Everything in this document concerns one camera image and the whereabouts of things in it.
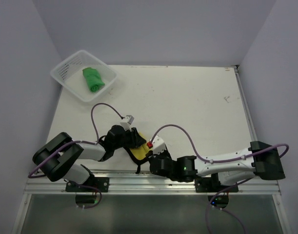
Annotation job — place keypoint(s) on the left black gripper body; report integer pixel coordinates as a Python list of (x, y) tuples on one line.
[(126, 140)]

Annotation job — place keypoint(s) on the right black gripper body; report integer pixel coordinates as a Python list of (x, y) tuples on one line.
[(164, 155)]

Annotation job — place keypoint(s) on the yellow microfiber towel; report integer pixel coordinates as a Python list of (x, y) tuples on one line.
[(138, 155)]

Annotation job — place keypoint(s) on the green microfiber towel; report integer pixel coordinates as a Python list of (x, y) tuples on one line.
[(93, 79)]

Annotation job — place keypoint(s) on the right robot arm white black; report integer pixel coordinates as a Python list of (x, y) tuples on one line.
[(260, 159)]

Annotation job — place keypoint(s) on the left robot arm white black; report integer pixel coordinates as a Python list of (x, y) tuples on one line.
[(57, 159)]

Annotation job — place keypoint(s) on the white plastic basket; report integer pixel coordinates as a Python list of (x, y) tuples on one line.
[(69, 74)]

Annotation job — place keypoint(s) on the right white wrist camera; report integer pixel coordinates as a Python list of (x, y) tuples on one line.
[(156, 145)]

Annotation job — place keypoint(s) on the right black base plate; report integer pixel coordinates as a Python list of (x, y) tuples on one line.
[(211, 185)]

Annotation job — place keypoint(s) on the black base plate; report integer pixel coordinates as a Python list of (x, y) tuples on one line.
[(211, 185), (101, 183)]

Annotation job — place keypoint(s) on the aluminium mounting rail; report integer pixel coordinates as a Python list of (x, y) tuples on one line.
[(128, 183)]

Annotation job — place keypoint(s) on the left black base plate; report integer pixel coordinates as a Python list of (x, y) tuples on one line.
[(101, 183)]

